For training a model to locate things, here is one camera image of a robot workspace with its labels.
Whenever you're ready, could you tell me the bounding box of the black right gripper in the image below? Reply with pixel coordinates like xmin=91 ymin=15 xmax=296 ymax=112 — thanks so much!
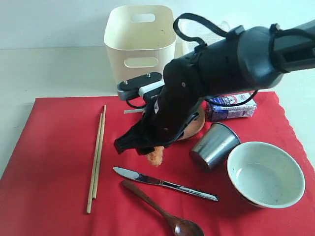
xmin=114 ymin=59 xmax=207 ymax=155

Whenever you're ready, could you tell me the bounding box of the fried chicken nugget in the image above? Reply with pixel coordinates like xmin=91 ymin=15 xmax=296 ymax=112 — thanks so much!
xmin=146 ymin=146 xmax=164 ymax=167

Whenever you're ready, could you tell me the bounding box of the stainless steel cup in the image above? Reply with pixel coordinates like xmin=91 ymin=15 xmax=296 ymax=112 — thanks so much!
xmin=189 ymin=122 xmax=241 ymax=171

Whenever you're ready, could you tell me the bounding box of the blue white milk carton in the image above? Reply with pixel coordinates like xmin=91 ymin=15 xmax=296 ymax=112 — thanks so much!
xmin=206 ymin=93 xmax=257 ymax=122

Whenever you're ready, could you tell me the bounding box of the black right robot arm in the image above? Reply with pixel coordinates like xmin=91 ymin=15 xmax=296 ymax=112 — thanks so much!
xmin=114 ymin=21 xmax=315 ymax=155

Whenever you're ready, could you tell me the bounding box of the steel table knife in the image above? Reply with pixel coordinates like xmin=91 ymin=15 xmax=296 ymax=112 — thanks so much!
xmin=113 ymin=166 xmax=219 ymax=202

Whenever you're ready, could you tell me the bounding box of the brown wooden plate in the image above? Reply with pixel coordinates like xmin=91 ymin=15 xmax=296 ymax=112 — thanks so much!
xmin=178 ymin=106 xmax=205 ymax=140

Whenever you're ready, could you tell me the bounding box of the long wooden chopstick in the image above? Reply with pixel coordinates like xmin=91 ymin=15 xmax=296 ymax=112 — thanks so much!
xmin=86 ymin=105 xmax=107 ymax=214

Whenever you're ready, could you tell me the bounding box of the short wooden chopstick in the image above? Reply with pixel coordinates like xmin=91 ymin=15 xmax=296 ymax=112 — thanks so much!
xmin=92 ymin=113 xmax=103 ymax=199

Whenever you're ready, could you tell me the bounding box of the dark wooden spoon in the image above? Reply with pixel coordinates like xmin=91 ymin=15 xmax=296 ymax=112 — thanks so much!
xmin=122 ymin=180 xmax=204 ymax=236

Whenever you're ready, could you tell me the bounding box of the cream plastic bin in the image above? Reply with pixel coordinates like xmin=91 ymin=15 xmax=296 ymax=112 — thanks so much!
xmin=104 ymin=5 xmax=177 ymax=84

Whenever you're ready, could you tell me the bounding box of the red cloth mat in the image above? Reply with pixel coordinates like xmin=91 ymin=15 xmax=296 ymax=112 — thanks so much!
xmin=0 ymin=92 xmax=315 ymax=236

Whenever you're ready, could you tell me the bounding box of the white lattice plastic basket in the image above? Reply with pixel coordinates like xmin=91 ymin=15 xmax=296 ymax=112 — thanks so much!
xmin=179 ymin=20 xmax=223 ymax=55

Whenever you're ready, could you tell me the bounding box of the pale green ceramic bowl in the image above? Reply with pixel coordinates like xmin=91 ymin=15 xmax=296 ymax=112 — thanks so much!
xmin=226 ymin=142 xmax=306 ymax=209

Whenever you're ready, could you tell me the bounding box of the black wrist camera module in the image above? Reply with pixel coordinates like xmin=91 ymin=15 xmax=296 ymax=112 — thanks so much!
xmin=117 ymin=72 xmax=162 ymax=101

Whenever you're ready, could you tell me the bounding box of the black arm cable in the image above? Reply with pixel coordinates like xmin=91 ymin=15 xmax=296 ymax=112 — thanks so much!
xmin=173 ymin=13 xmax=229 ymax=47

